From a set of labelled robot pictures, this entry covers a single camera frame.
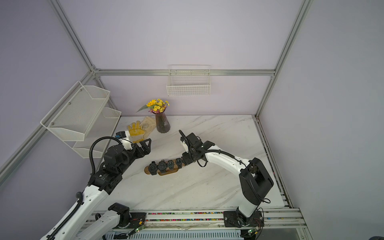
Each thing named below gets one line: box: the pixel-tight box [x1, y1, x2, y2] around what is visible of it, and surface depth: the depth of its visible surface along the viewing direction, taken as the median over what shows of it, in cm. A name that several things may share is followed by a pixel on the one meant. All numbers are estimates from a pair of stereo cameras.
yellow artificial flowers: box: [136, 98, 170, 114], surface depth 95 cm
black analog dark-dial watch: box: [175, 158, 183, 169], surface depth 87 cm
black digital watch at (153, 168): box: [149, 161, 158, 176], surface depth 84 cm
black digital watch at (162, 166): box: [158, 159, 168, 174], surface depth 85 cm
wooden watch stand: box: [144, 159, 179, 176], surface depth 87 cm
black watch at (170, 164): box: [167, 160, 175, 171], surface depth 86 cm
